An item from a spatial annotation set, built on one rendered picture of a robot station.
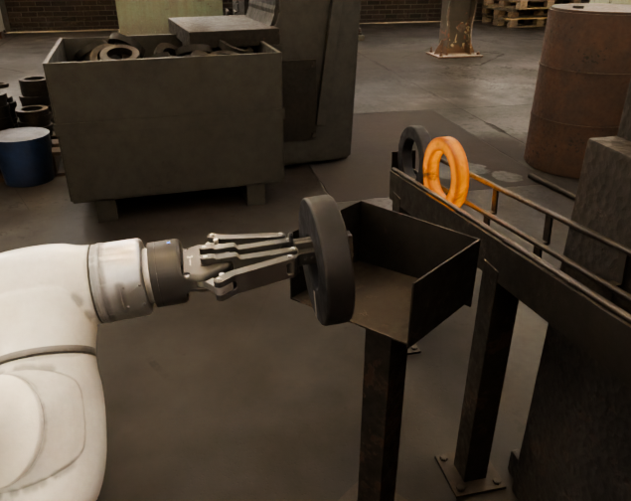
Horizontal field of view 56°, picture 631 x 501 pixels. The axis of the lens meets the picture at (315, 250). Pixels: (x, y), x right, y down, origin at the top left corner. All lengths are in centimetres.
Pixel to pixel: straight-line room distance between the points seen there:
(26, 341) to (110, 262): 11
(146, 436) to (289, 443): 39
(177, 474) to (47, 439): 101
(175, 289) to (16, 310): 16
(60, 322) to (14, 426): 12
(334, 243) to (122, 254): 23
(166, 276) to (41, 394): 17
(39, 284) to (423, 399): 132
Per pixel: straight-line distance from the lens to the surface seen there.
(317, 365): 188
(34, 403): 61
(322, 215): 66
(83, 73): 278
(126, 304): 67
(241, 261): 67
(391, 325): 100
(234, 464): 160
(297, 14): 334
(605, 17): 349
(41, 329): 66
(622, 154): 108
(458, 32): 769
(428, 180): 157
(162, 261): 66
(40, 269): 67
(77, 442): 63
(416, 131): 163
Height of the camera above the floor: 116
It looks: 27 degrees down
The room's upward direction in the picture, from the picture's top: straight up
